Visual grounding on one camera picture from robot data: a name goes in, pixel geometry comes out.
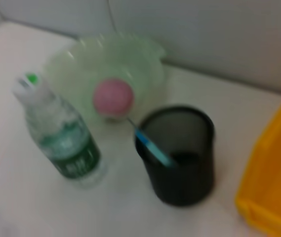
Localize yellow plastic bin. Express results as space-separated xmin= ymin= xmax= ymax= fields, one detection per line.
xmin=234 ymin=79 xmax=281 ymax=237

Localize blue teal scissors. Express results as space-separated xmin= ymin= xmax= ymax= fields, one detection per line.
xmin=133 ymin=128 xmax=177 ymax=169

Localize pink peach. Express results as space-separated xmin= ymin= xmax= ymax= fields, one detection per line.
xmin=92 ymin=78 xmax=134 ymax=117

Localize pale green glass fruit bowl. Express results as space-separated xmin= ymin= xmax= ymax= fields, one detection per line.
xmin=43 ymin=33 xmax=167 ymax=131

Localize black mesh pen holder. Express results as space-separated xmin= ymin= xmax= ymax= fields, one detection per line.
xmin=133 ymin=105 xmax=216 ymax=207

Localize clear bottle green label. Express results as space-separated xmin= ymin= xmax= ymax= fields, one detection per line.
xmin=11 ymin=71 xmax=106 ymax=190

